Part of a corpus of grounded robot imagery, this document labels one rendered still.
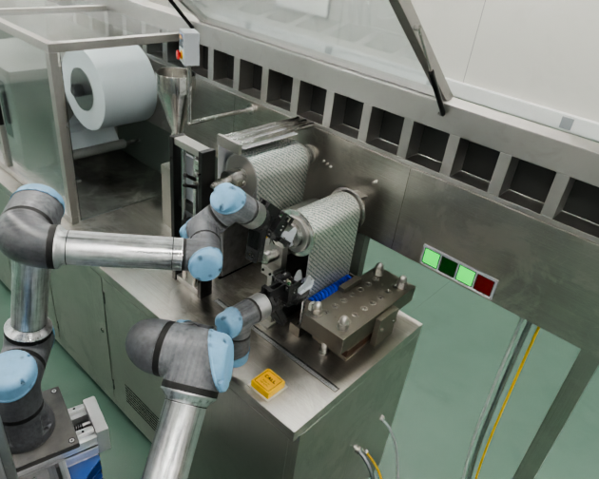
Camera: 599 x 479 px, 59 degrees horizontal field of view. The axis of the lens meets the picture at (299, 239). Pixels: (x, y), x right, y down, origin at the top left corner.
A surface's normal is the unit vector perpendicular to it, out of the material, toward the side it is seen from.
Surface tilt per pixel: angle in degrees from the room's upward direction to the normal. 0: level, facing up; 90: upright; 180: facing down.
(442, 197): 90
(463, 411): 0
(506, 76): 90
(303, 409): 0
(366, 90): 90
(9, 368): 8
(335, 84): 90
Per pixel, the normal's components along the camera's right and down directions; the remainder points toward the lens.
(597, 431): 0.11, -0.84
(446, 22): -0.67, 0.33
